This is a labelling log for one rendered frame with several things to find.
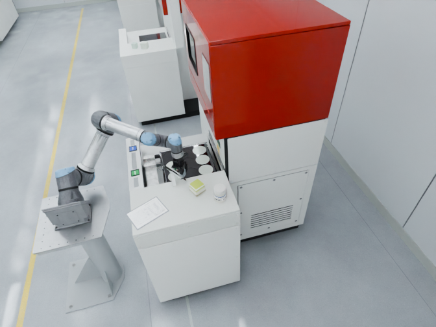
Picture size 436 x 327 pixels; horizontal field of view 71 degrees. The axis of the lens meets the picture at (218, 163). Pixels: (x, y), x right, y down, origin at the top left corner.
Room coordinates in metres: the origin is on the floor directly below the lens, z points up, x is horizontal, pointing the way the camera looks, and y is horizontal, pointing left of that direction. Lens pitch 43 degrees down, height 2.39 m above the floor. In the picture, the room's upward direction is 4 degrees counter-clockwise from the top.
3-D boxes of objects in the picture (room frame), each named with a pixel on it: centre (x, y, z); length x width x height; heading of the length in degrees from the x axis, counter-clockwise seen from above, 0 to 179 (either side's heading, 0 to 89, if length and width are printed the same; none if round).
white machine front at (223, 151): (1.85, 0.04, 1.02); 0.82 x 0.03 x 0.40; 12
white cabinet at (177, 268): (1.51, 0.30, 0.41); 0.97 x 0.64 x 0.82; 12
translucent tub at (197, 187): (1.27, 0.14, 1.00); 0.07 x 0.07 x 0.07; 39
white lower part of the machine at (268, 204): (1.92, -0.30, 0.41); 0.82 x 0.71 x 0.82; 12
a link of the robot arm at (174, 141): (1.46, 0.25, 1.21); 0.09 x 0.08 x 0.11; 68
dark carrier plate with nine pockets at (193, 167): (1.61, 0.21, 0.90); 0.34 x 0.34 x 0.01; 12
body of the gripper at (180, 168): (1.45, 0.25, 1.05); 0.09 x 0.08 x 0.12; 162
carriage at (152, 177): (1.54, 0.47, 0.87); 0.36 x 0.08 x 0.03; 12
